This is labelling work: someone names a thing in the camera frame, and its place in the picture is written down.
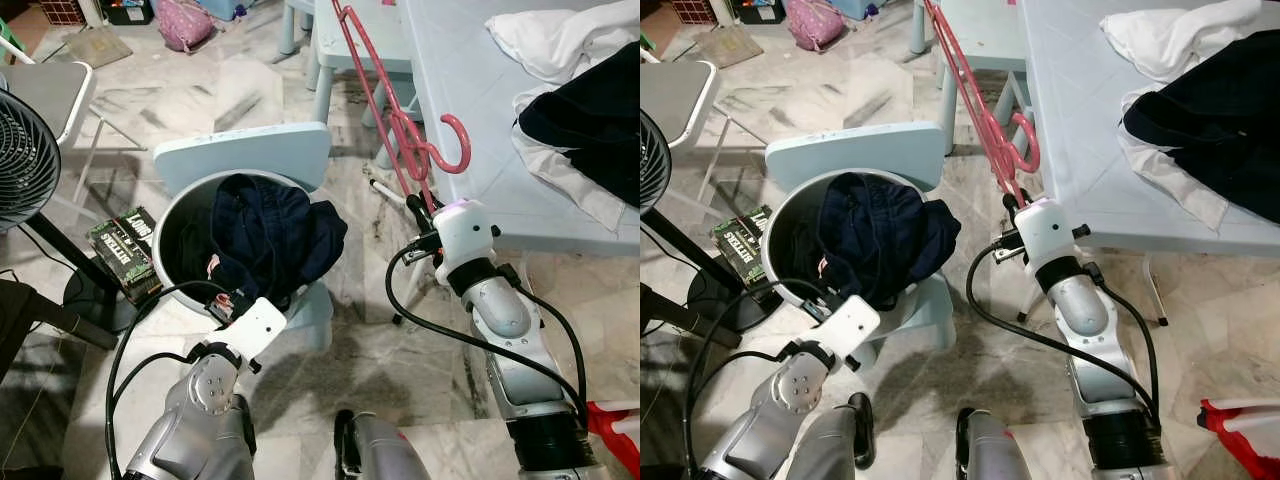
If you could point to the brown cardboard box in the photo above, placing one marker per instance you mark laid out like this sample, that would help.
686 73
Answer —
660 30
22 30

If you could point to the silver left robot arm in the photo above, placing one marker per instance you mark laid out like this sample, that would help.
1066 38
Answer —
790 395
200 400

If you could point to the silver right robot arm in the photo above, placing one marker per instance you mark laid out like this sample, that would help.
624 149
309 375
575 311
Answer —
500 310
1085 305

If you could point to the navy blue fleece garment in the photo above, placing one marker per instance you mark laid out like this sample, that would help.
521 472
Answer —
270 235
880 235

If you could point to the grey seat folding chair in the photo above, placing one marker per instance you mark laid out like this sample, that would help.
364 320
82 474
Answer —
45 90
675 95

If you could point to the grey round plastic basket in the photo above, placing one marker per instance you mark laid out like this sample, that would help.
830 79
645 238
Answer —
185 250
778 250

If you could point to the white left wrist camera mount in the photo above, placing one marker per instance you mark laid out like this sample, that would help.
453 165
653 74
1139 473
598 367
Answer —
255 328
850 330

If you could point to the black standing fan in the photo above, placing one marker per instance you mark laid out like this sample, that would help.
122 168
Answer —
20 160
652 165

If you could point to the light blue plastic chair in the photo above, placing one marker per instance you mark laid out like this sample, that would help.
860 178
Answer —
240 150
330 50
990 40
850 150

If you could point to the pink plastic hanger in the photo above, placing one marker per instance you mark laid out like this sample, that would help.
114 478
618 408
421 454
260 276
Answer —
995 140
405 140

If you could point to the blue plastic container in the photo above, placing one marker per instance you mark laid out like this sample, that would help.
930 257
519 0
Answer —
855 8
220 8

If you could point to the black furniture piece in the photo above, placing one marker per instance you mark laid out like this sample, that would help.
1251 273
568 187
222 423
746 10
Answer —
25 310
660 310

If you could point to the pink backpack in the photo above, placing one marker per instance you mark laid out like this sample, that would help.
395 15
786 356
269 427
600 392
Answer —
185 25
815 25

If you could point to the brown doormat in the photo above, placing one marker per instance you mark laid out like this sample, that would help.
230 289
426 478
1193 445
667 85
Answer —
95 47
730 45

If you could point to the light blue plastic table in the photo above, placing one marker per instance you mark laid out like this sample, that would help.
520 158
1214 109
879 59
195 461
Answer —
480 100
1080 120

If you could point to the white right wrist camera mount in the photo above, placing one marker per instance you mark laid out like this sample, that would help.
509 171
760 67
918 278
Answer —
1045 235
462 235

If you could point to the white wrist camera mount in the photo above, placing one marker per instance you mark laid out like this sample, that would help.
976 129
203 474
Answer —
255 328
462 235
850 330
1045 235

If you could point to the black and green carton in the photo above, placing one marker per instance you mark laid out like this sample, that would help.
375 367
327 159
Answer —
125 250
745 240

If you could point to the white cloth garment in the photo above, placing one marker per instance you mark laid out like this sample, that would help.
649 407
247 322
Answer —
1170 35
575 190
1170 180
560 40

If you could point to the red mesh basket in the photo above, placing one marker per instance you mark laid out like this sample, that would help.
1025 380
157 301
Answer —
692 10
62 10

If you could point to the black storage box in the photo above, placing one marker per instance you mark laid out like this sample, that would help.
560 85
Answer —
128 12
758 12

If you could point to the silver right robot leg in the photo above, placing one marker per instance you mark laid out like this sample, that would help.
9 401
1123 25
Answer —
385 455
995 455

